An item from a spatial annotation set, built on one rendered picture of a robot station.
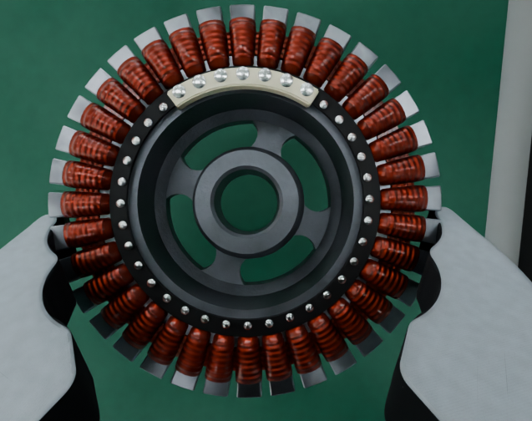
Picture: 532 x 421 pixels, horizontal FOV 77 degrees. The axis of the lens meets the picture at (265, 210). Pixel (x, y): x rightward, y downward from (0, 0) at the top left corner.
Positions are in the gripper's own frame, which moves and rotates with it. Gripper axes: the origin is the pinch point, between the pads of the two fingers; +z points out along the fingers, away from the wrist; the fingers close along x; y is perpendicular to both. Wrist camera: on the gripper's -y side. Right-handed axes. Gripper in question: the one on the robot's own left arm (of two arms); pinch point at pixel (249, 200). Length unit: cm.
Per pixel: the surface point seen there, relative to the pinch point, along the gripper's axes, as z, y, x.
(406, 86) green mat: 8.3, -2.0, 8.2
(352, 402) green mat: -0.1, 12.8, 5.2
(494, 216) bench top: 5.0, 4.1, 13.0
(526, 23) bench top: 10.0, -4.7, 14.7
